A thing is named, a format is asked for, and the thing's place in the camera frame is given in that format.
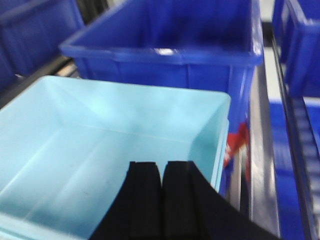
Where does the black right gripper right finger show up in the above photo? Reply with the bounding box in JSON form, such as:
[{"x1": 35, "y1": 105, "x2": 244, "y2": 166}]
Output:
[{"x1": 162, "y1": 161, "x2": 278, "y2": 240}]

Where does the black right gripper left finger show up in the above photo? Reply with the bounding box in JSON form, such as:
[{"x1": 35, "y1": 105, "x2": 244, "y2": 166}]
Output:
[{"x1": 91, "y1": 161, "x2": 163, "y2": 240}]

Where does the light blue plastic bin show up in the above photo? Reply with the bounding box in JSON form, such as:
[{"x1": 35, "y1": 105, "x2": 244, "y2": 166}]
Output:
[{"x1": 0, "y1": 76, "x2": 231, "y2": 240}]

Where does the dark blue bin near right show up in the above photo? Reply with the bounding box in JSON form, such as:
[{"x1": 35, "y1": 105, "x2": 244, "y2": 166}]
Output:
[{"x1": 269, "y1": 99, "x2": 320, "y2": 240}]

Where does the dark blue bin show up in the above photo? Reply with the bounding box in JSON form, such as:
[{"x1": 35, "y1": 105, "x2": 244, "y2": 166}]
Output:
[
  {"x1": 272, "y1": 0, "x2": 320, "y2": 98},
  {"x1": 59, "y1": 0, "x2": 265, "y2": 201},
  {"x1": 269, "y1": 99, "x2": 320, "y2": 240},
  {"x1": 0, "y1": 0, "x2": 84, "y2": 90}
]

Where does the white roller track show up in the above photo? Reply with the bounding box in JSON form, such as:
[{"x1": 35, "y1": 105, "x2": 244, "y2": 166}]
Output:
[{"x1": 272, "y1": 36, "x2": 320, "y2": 240}]

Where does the dark blue bin behind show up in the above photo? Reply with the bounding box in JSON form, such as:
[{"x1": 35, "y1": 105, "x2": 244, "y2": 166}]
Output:
[{"x1": 59, "y1": 0, "x2": 265, "y2": 201}]

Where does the dark blue bin far left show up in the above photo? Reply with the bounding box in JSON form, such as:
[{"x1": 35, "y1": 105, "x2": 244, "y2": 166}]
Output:
[{"x1": 0, "y1": 0, "x2": 84, "y2": 90}]

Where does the dark blue bin far right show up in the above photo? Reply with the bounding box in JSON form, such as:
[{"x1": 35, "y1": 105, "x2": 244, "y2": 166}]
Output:
[{"x1": 272, "y1": 0, "x2": 320, "y2": 98}]

